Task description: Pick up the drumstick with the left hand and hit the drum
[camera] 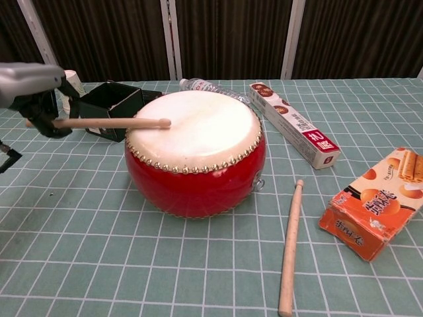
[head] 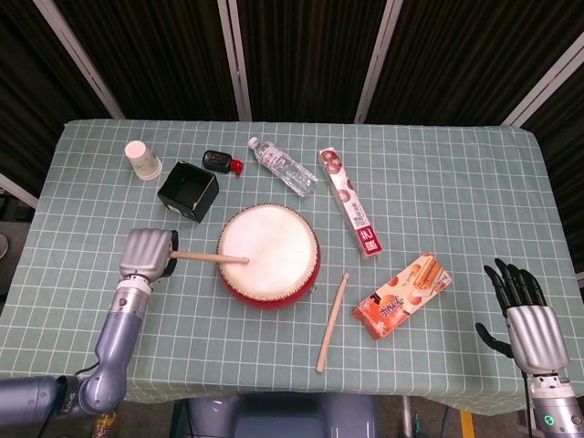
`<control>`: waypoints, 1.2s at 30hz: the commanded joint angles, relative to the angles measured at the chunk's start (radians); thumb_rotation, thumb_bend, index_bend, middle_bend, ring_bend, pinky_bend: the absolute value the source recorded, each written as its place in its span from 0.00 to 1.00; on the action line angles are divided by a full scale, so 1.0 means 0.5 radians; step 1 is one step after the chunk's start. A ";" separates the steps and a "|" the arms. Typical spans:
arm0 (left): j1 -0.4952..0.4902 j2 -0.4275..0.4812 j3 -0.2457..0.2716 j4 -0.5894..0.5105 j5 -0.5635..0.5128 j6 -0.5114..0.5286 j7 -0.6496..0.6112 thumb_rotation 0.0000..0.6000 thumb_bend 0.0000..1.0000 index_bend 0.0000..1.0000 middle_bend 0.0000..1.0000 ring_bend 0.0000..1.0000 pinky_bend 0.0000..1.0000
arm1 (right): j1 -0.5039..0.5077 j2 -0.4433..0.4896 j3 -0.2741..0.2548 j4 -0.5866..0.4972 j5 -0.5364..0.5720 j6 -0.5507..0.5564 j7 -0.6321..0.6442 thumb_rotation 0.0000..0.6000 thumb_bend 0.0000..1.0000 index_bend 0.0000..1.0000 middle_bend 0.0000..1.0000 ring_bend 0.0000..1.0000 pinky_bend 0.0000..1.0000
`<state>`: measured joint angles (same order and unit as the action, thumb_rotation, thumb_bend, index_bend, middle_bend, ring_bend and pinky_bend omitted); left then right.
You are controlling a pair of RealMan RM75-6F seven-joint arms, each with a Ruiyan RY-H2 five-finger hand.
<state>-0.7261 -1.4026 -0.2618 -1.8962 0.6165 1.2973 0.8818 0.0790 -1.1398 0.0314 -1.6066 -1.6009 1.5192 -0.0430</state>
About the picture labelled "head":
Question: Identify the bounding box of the orange egg roll snack box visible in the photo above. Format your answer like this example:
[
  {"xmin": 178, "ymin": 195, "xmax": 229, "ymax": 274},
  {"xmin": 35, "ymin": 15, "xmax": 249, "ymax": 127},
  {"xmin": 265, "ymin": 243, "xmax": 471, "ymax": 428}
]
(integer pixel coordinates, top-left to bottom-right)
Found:
[{"xmin": 350, "ymin": 253, "xmax": 453, "ymax": 340}]

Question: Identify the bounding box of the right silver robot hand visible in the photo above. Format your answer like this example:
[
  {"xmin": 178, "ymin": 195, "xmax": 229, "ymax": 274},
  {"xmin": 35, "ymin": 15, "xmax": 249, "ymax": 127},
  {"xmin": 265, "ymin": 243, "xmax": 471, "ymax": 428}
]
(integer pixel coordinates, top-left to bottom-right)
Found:
[{"xmin": 474, "ymin": 257, "xmax": 570, "ymax": 376}]

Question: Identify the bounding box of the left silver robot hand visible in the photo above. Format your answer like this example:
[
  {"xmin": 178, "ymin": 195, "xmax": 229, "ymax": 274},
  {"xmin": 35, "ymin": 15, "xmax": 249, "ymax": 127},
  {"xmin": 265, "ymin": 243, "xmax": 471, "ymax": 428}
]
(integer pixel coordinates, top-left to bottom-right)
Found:
[{"xmin": 118, "ymin": 227, "xmax": 180, "ymax": 282}]

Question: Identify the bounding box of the small black bottle red cap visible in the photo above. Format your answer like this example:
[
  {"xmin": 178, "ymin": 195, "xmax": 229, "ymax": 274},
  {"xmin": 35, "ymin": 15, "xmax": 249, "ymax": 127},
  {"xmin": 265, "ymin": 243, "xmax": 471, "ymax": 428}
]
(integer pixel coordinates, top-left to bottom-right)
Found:
[{"xmin": 202, "ymin": 150, "xmax": 245, "ymax": 176}]

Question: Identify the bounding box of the grey-blue robot torso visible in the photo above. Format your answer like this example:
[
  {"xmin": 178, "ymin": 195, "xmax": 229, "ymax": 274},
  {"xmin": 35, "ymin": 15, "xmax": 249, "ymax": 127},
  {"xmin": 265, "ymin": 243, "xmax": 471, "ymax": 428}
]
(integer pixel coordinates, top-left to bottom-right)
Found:
[{"xmin": 184, "ymin": 392, "xmax": 380, "ymax": 438}]

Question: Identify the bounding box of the white paper cup leaf print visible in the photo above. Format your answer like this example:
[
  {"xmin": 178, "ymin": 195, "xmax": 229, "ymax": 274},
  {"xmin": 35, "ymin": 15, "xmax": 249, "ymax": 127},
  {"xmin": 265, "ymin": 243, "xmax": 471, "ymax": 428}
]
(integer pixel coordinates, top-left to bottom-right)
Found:
[{"xmin": 124, "ymin": 140, "xmax": 163, "ymax": 183}]

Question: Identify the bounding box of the red drum with white skin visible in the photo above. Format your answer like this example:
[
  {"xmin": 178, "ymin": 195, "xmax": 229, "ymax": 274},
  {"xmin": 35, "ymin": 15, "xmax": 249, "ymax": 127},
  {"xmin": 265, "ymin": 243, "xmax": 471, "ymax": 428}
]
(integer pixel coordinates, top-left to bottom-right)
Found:
[{"xmin": 215, "ymin": 204, "xmax": 322, "ymax": 312}]

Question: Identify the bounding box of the clear plastic water bottle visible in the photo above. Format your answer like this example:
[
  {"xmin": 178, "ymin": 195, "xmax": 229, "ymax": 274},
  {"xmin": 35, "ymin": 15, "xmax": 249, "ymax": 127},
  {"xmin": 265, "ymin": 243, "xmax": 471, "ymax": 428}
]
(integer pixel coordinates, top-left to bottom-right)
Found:
[{"xmin": 247, "ymin": 136, "xmax": 319, "ymax": 198}]

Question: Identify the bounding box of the wooden drumstick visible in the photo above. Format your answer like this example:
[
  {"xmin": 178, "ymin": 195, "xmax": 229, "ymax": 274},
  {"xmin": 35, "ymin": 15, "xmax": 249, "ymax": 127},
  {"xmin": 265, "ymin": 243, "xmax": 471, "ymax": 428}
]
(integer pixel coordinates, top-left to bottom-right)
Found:
[
  {"xmin": 169, "ymin": 250, "xmax": 251, "ymax": 266},
  {"xmin": 315, "ymin": 272, "xmax": 350, "ymax": 373}
]

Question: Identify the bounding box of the white frame post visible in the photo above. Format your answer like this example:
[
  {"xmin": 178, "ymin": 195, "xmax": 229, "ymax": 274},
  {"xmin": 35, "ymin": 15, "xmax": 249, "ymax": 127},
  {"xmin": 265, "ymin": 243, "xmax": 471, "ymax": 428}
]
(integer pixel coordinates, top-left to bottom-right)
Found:
[
  {"xmin": 217, "ymin": 0, "xmax": 253, "ymax": 122},
  {"xmin": 0, "ymin": 172, "xmax": 38, "ymax": 209},
  {"xmin": 33, "ymin": 0, "xmax": 125, "ymax": 120},
  {"xmin": 501, "ymin": 32, "xmax": 584, "ymax": 127},
  {"xmin": 354, "ymin": 0, "xmax": 403, "ymax": 124}
]

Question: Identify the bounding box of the open black cardboard box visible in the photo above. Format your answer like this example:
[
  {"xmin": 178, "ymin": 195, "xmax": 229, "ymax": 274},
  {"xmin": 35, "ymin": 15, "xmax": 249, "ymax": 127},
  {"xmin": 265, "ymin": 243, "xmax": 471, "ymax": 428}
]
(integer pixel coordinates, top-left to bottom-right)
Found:
[{"xmin": 156, "ymin": 160, "xmax": 220, "ymax": 224}]

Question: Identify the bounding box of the green checkered tablecloth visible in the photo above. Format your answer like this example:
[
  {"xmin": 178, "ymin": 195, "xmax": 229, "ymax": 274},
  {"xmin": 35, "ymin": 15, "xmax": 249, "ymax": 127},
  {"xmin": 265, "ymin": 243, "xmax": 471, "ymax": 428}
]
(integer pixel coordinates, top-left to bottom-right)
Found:
[{"xmin": 0, "ymin": 119, "xmax": 584, "ymax": 417}]

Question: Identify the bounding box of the black cable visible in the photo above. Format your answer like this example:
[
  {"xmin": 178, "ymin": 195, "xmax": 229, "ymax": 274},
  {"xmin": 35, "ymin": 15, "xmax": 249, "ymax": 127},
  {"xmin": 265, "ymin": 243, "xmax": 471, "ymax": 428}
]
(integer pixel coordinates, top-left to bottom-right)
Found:
[{"xmin": 521, "ymin": 369, "xmax": 536, "ymax": 438}]

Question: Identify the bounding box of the long white baking paper box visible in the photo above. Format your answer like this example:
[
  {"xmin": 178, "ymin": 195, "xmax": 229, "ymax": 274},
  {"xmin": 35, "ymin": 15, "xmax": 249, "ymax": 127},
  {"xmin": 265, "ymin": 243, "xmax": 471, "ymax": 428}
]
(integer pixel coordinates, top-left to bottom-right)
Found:
[{"xmin": 318, "ymin": 147, "xmax": 382, "ymax": 261}]

